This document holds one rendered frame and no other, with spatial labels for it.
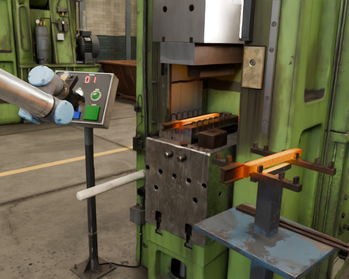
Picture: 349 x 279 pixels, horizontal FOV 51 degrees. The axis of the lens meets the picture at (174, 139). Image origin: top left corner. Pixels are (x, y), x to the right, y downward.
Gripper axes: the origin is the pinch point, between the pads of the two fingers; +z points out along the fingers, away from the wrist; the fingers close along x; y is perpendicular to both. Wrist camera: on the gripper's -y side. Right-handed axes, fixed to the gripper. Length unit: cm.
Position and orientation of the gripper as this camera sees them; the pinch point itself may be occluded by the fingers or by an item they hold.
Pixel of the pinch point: (82, 103)
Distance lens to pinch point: 182.4
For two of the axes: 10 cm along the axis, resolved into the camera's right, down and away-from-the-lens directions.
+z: 2.2, 2.7, 9.4
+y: -1.6, 9.6, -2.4
